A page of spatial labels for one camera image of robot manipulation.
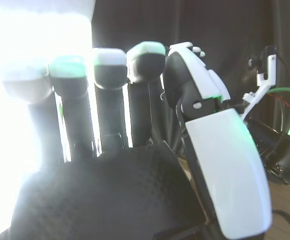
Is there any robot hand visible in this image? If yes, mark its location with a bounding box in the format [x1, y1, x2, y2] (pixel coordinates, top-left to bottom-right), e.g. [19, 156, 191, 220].
[0, 41, 274, 240]

